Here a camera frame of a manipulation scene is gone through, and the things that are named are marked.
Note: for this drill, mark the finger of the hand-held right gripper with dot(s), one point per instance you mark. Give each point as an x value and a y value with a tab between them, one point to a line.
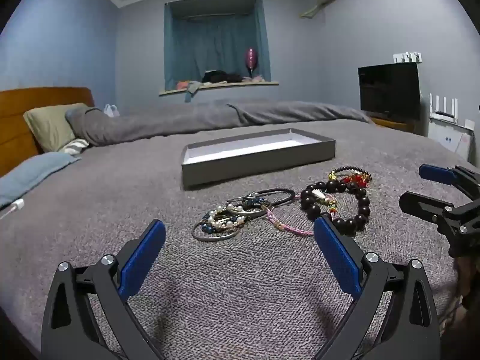
435	173
420	204

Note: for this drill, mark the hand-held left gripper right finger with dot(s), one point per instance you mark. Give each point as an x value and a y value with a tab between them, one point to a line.
337	255

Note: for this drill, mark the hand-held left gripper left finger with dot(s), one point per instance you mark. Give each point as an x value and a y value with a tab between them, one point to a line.
144	258

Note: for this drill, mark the silver bangle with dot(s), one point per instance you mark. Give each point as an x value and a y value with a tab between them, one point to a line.
213	237
249	214

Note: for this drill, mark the round pearl hair clip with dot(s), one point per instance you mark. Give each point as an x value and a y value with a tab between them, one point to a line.
221	222

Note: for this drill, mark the blue bead hair clip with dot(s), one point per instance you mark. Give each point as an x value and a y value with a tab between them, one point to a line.
249	201

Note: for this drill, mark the grey cardboard tray box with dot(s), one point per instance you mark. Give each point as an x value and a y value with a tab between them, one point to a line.
255	157

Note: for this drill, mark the white cabinet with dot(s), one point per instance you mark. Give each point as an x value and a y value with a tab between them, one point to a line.
446	137

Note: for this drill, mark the white router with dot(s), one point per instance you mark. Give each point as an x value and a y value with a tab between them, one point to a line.
444	112

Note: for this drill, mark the wooden television stand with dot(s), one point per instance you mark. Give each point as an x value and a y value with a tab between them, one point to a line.
393	124

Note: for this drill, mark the grey bedspread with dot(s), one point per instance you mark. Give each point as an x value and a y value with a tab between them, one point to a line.
112	202

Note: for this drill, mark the black television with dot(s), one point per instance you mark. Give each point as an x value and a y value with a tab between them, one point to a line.
388	90

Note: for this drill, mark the striped pillow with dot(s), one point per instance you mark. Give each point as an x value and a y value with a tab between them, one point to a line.
75	146

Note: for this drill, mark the white charger plug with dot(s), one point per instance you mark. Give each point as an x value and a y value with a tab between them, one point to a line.
17	205

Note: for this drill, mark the light blue blanket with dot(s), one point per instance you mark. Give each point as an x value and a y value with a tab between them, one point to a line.
30	176

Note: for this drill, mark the grey duvet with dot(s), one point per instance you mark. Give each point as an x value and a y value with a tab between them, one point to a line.
187	120

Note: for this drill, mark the white plastic bag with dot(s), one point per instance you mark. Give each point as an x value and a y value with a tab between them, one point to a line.
111	111

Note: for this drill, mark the green pillow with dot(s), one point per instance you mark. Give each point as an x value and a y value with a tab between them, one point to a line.
48	127

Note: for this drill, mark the grey hanging cloth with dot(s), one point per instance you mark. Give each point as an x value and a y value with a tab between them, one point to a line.
192	90

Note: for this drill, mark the pink orange cloth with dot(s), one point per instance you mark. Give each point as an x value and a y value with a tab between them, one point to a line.
182	84

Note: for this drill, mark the wooden headboard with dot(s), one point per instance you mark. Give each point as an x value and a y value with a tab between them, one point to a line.
15	120

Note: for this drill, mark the pink fluffy item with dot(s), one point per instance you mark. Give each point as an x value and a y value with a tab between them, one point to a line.
255	79

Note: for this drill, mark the wooden windowsill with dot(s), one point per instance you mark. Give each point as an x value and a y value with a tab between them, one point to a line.
240	85

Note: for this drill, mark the black clothing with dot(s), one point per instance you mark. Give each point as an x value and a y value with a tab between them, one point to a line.
221	77

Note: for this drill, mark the pink balloon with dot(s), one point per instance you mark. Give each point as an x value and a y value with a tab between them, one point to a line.
250	57

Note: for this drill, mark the teal curtain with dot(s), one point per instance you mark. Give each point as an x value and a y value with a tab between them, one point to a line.
210	45

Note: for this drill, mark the white wall hooks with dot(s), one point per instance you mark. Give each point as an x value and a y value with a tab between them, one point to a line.
408	57

